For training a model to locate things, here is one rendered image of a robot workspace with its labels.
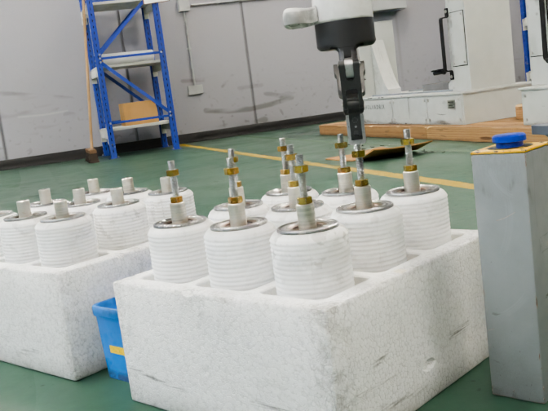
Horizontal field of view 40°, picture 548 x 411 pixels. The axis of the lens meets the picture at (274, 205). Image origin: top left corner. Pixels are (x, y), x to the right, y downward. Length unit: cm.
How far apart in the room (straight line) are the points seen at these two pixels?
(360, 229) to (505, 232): 17
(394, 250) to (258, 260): 17
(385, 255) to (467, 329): 19
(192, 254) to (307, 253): 22
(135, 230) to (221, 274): 42
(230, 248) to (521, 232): 35
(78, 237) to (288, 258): 50
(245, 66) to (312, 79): 73
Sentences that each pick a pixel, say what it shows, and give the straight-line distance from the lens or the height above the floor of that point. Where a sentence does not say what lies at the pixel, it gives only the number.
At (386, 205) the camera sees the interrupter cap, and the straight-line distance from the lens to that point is 100.
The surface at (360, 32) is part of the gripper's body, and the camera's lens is 96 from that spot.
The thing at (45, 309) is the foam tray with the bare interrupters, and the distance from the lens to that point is 130.
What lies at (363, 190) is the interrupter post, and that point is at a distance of 99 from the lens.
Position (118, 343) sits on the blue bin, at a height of 6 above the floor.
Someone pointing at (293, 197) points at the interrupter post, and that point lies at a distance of 107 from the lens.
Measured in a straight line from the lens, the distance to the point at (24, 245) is 139.
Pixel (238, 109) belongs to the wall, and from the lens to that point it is 762.
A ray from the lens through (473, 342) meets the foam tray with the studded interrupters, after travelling 111.
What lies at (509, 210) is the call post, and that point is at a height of 24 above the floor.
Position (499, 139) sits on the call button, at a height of 33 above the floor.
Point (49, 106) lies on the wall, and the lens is 733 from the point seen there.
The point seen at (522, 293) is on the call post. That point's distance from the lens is 97.
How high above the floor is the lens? 42
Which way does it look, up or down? 9 degrees down
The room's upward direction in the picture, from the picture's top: 7 degrees counter-clockwise
